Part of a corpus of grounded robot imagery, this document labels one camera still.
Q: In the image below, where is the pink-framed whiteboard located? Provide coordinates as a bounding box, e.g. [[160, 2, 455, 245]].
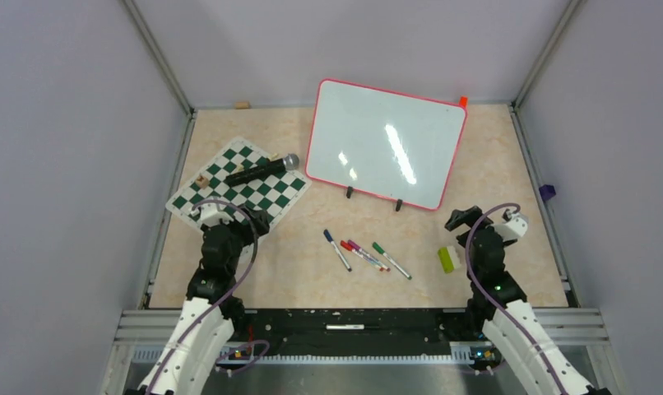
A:
[[304, 78, 468, 211]]

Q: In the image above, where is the blue-capped marker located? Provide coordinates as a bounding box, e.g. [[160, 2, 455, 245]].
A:
[[323, 229, 352, 272]]

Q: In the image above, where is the wooden block at wall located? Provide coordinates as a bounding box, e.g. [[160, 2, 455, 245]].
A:
[[234, 101, 251, 109]]

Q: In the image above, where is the purple clip on frame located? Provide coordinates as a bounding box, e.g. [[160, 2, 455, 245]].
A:
[[538, 184, 557, 202]]

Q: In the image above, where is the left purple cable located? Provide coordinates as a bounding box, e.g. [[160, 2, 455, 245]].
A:
[[143, 197, 271, 395]]

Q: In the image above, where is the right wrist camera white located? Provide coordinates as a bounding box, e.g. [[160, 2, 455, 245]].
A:
[[493, 210, 529, 243]]

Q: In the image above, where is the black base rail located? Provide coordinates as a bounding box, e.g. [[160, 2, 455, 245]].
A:
[[231, 308, 497, 359]]

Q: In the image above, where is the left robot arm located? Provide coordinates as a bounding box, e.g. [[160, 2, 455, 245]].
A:
[[124, 198, 270, 394]]

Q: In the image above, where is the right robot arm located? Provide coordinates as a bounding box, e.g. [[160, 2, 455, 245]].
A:
[[445, 203, 609, 394]]

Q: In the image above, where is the green white chessboard mat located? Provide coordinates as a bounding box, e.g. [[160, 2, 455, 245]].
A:
[[165, 137, 310, 230]]

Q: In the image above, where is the green-capped marker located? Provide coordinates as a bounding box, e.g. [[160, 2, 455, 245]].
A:
[[372, 242, 412, 280]]

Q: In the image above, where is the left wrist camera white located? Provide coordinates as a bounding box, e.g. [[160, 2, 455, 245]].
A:
[[198, 203, 234, 228]]

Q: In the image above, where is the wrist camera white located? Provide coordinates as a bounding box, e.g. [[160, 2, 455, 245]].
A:
[[198, 203, 234, 228], [493, 210, 529, 243]]

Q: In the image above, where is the black microphone silver head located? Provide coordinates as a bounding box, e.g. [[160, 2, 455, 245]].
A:
[[224, 153, 299, 187]]

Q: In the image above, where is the purple-capped marker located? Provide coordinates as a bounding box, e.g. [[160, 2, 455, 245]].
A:
[[347, 239, 390, 272]]

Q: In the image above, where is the red marker pen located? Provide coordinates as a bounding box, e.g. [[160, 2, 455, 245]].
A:
[[341, 240, 385, 272]]

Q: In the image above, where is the green white toy block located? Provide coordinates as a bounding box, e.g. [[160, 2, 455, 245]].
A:
[[438, 245, 462, 274]]

